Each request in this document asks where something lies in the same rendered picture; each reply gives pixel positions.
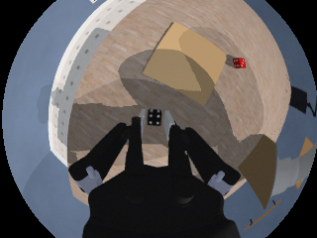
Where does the red die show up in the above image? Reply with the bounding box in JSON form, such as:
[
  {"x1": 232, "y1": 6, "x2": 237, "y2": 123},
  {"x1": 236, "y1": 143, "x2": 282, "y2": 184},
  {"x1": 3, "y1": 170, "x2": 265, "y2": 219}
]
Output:
[{"x1": 233, "y1": 58, "x2": 246, "y2": 68}]

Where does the tan square mat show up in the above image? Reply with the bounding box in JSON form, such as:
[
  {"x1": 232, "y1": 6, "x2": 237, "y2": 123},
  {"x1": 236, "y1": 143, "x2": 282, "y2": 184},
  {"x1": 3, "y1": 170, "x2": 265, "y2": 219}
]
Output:
[{"x1": 143, "y1": 22, "x2": 227, "y2": 106}]

